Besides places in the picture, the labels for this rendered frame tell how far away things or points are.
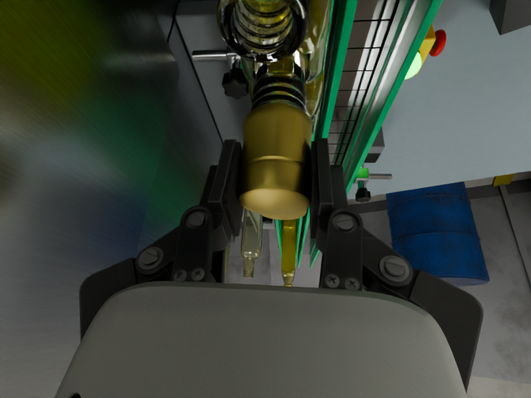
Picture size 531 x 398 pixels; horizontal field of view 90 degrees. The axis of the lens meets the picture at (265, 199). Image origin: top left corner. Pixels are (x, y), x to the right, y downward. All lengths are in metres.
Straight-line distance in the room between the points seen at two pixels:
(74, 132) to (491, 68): 0.72
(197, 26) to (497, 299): 2.93
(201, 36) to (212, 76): 0.07
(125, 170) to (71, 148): 0.05
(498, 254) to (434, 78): 2.51
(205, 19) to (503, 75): 0.60
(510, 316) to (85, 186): 3.00
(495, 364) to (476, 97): 2.49
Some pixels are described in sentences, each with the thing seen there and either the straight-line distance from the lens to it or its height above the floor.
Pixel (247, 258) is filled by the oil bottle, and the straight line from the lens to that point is 0.74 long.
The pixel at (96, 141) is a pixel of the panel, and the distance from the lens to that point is 0.21.
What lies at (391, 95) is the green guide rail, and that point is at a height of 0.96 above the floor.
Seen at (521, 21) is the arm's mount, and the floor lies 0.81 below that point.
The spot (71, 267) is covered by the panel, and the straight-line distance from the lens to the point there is 0.20.
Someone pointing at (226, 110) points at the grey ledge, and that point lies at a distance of 0.53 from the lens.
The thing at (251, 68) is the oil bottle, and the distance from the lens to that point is 0.18.
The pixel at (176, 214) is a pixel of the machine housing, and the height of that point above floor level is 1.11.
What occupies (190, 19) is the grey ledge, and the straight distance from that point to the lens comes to 0.43.
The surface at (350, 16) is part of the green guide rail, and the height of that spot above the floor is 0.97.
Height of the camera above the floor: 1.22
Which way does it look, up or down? 23 degrees down
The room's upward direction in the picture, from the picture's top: 176 degrees counter-clockwise
